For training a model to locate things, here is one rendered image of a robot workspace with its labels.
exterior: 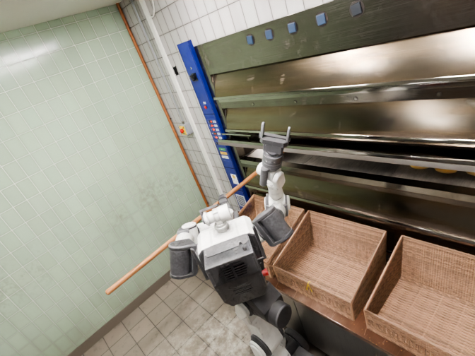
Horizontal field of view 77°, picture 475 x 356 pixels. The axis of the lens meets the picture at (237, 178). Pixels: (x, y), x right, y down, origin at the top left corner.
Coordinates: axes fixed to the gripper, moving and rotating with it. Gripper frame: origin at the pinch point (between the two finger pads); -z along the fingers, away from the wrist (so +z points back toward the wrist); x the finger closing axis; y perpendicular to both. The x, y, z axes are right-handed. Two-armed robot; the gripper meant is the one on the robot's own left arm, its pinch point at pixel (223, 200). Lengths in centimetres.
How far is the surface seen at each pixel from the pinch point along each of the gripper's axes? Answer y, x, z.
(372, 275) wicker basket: 66, 49, 55
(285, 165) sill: 49, 1, -18
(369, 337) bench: 48, 61, 79
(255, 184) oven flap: 26, 23, -47
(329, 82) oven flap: 74, -55, 24
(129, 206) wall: -93, 21, -89
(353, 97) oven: 81, -46, 31
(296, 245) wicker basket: 36, 50, 10
